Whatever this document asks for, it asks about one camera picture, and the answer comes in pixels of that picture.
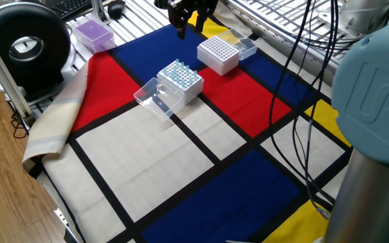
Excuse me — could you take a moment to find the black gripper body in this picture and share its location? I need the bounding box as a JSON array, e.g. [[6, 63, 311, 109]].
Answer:
[[177, 0, 216, 10]]

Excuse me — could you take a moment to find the thin black floor cable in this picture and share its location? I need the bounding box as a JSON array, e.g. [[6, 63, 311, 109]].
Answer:
[[9, 109, 29, 140]]

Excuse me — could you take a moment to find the black keyboard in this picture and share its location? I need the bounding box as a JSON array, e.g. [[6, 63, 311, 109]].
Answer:
[[44, 0, 96, 20]]

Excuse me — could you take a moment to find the black computer mouse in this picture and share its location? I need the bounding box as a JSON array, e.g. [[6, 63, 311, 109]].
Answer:
[[107, 0, 127, 20]]

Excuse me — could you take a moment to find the colour block tablecloth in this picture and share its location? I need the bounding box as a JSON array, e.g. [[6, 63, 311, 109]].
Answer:
[[37, 11, 354, 243]]

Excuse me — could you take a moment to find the aluminium profile frame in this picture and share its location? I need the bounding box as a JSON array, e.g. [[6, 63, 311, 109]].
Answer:
[[0, 20, 36, 128]]

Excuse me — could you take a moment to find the silver metal mounting plate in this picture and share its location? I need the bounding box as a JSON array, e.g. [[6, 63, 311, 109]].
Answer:
[[317, 8, 363, 38]]

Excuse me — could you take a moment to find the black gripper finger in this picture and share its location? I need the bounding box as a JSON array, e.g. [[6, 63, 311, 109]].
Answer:
[[194, 1, 219, 34], [167, 0, 190, 40]]

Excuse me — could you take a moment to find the clear box purple tip rack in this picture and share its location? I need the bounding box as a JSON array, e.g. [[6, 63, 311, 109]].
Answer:
[[70, 16, 117, 54]]

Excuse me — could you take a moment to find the grey metal cylinder base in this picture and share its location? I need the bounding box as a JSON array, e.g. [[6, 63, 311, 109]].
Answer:
[[338, 0, 389, 34]]

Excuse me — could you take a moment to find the black round machine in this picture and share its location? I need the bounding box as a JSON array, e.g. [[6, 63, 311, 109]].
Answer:
[[0, 1, 73, 95]]

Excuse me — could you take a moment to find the white pipette tip box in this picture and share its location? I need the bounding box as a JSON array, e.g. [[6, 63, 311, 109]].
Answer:
[[133, 59, 205, 123], [197, 28, 259, 77]]

